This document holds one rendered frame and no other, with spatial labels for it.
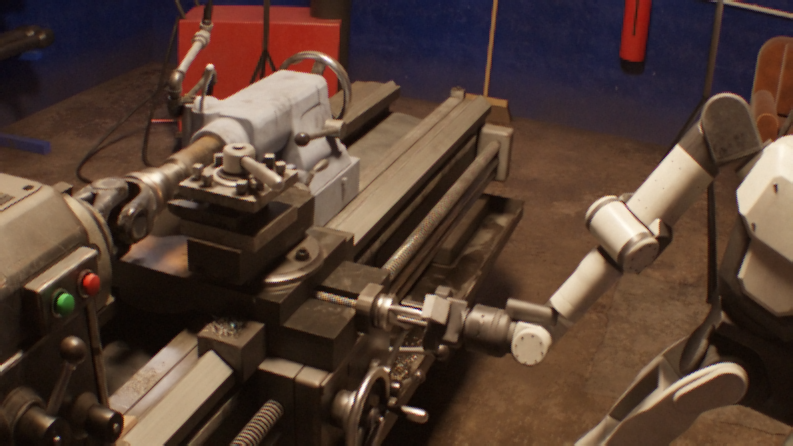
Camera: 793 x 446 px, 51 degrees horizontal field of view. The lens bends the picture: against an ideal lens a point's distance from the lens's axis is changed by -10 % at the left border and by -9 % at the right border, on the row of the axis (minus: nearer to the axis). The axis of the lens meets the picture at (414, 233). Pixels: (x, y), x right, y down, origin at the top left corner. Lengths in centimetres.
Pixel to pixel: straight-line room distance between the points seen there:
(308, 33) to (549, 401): 240
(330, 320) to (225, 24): 313
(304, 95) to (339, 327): 66
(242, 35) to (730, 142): 350
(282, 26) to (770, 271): 353
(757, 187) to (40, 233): 109
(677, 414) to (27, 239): 115
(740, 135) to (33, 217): 111
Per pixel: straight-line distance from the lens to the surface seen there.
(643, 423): 171
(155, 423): 154
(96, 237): 146
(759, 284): 155
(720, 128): 155
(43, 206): 116
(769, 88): 547
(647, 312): 377
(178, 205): 171
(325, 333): 171
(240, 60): 476
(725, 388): 164
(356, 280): 190
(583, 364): 335
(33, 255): 111
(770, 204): 150
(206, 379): 165
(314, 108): 221
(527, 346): 162
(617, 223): 156
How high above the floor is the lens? 178
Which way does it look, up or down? 25 degrees down
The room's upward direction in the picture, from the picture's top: 4 degrees clockwise
